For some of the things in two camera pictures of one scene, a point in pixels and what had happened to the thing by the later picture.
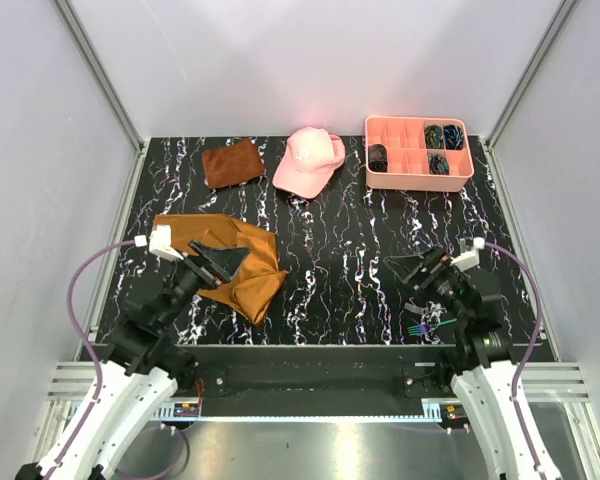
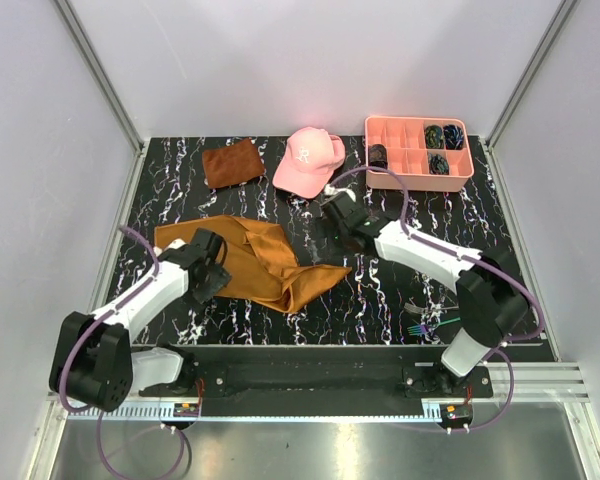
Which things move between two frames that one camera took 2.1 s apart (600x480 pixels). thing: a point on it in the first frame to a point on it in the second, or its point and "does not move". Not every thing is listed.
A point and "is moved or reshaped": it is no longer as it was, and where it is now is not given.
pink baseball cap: [311, 158] does not move
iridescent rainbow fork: [424, 328] does not move
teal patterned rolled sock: [438, 165] does not move
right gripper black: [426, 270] to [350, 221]
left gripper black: [225, 260] to [219, 279]
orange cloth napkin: [252, 285] is moved or reshaped
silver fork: [420, 309] does not move
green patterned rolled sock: [434, 137] does not move
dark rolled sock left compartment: [377, 158] does not move
